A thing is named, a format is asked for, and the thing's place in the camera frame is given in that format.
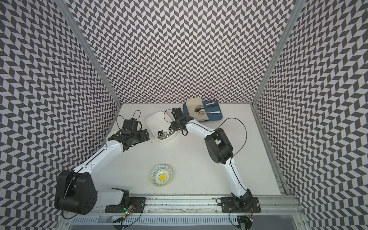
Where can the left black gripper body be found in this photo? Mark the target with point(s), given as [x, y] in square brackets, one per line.
[140, 137]

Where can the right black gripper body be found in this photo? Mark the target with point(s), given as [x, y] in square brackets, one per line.
[175, 125]

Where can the white storage box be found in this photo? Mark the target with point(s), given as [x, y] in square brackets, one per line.
[160, 121]

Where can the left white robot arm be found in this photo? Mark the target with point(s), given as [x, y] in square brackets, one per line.
[76, 191]

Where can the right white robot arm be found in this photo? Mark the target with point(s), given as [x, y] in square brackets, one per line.
[220, 151]

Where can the silver wing nut pile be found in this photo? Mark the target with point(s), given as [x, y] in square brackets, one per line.
[162, 135]

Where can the teal tray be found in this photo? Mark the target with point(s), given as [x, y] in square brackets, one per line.
[213, 117]

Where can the yellow patterned bowl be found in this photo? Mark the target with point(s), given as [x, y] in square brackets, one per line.
[161, 175]

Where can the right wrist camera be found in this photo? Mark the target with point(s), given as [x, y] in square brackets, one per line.
[177, 113]

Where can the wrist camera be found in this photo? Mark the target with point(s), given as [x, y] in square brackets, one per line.
[130, 125]
[177, 113]

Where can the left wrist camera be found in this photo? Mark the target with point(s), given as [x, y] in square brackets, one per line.
[130, 125]

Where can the dark handled spoon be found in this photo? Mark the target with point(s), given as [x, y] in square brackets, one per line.
[199, 108]

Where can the white handled spoon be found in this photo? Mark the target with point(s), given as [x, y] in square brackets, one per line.
[212, 112]

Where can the pink handled spoon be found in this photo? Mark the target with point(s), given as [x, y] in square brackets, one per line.
[206, 105]

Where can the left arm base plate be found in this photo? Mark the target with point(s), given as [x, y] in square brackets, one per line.
[137, 204]

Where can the aluminium rail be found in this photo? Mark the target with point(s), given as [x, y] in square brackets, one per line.
[212, 204]

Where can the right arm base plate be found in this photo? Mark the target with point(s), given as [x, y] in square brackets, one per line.
[232, 205]

